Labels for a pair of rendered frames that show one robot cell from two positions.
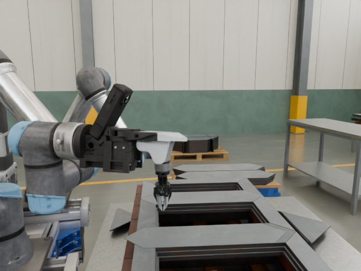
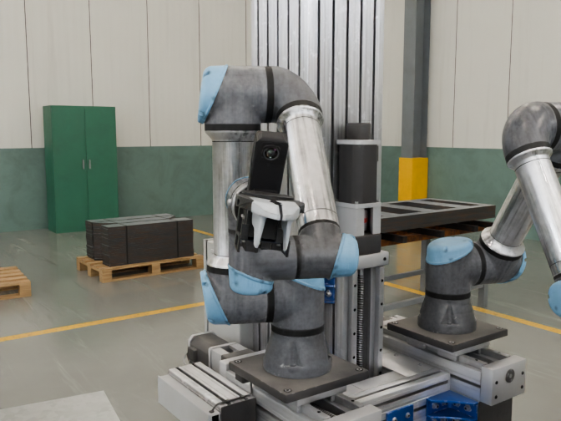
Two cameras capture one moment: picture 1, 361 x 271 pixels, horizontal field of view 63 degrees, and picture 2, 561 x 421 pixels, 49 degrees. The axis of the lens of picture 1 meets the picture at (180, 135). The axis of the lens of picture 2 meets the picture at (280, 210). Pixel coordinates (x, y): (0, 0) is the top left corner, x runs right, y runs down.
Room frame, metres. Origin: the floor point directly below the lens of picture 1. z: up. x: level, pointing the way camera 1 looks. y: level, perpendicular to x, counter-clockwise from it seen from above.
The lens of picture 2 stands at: (0.26, -0.68, 1.55)
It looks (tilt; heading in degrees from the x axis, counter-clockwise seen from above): 7 degrees down; 67
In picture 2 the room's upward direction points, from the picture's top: straight up
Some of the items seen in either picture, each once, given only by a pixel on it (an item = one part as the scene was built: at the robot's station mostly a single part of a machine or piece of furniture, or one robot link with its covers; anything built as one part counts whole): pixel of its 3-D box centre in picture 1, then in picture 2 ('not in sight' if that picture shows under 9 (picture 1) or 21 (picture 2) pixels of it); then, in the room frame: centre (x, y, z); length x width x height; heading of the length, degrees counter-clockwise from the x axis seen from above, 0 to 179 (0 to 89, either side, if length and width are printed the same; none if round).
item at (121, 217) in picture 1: (124, 218); not in sight; (1.76, 0.36, 0.70); 0.39 x 0.12 x 0.04; 4
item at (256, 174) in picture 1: (222, 174); not in sight; (2.29, -0.34, 0.82); 0.80 x 0.40 x 0.06; 94
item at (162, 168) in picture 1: (163, 166); not in sight; (1.39, 0.08, 1.15); 0.08 x 0.08 x 0.05
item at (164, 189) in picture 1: (162, 183); not in sight; (1.38, 0.09, 1.07); 0.09 x 0.08 x 0.12; 4
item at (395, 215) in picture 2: not in sight; (401, 259); (3.25, 3.77, 0.45); 1.66 x 0.84 x 0.91; 14
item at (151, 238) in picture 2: not in sight; (140, 244); (1.44, 6.34, 0.28); 1.20 x 0.80 x 0.57; 14
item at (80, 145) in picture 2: not in sight; (82, 168); (1.11, 9.63, 0.97); 1.00 x 0.49 x 1.95; 13
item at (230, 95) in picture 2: not in sight; (235, 197); (0.67, 0.55, 1.41); 0.15 x 0.12 x 0.55; 167
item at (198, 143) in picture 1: (195, 146); not in sight; (6.11, -0.31, 0.20); 1.20 x 0.80 x 0.41; 99
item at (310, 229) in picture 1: (307, 224); not in sight; (1.54, -0.71, 0.77); 0.45 x 0.20 x 0.04; 4
